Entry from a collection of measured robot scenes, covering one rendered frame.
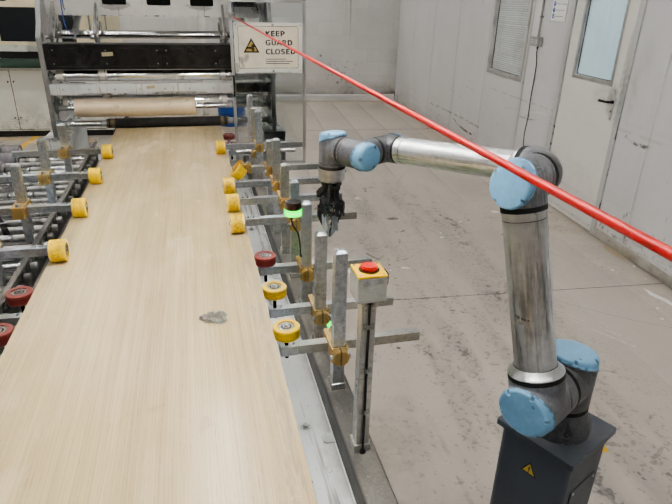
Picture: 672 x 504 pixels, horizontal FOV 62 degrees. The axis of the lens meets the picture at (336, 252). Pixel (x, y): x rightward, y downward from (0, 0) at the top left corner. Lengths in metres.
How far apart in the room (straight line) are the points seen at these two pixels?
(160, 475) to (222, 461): 0.12
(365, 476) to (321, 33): 9.63
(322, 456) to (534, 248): 0.80
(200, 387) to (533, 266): 0.88
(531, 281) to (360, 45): 9.51
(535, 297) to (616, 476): 1.39
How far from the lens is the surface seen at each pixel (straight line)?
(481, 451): 2.67
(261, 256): 2.09
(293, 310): 1.92
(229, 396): 1.42
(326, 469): 1.63
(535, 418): 1.61
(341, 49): 10.75
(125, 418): 1.42
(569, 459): 1.83
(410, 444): 2.63
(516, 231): 1.46
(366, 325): 1.33
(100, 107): 4.26
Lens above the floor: 1.78
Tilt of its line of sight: 24 degrees down
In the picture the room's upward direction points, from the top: 1 degrees clockwise
